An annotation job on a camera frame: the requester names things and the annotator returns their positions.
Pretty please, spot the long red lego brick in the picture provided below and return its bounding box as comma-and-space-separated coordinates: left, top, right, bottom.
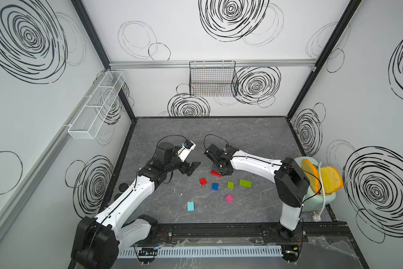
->
210, 170, 222, 178

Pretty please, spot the white toaster cable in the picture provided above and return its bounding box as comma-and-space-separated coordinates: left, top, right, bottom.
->
313, 161, 327, 222

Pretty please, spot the long green lego brick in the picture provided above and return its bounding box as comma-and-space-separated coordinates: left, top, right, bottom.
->
239, 179, 252, 188

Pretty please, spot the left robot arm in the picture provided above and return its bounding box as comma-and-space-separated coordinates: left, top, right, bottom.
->
70, 140, 200, 269

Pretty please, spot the orange toast slice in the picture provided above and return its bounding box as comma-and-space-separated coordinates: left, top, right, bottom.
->
301, 159, 321, 194

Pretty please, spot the white slotted cable duct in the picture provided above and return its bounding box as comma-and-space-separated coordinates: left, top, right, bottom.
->
118, 245, 283, 259

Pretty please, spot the white wire shelf basket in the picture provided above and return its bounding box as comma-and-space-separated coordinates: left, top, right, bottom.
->
68, 71, 125, 140

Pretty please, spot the black wire basket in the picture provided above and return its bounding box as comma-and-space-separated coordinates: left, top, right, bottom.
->
189, 61, 238, 97

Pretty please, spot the pink lego brick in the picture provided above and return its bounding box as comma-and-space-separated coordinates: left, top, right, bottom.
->
225, 194, 234, 203

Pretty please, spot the blue lego brick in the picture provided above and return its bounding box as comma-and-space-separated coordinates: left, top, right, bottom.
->
212, 183, 219, 191

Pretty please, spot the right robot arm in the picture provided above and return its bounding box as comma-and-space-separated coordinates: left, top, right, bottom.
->
204, 144, 310, 242

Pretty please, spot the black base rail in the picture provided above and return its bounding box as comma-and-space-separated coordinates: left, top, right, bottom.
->
142, 221, 351, 244

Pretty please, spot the small green lego brick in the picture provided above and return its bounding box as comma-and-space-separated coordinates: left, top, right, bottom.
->
227, 182, 235, 189

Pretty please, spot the cyan lego brick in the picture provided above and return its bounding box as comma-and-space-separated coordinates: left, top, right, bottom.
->
187, 201, 195, 212

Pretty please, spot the small red lego brick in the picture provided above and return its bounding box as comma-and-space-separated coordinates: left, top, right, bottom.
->
199, 178, 207, 186

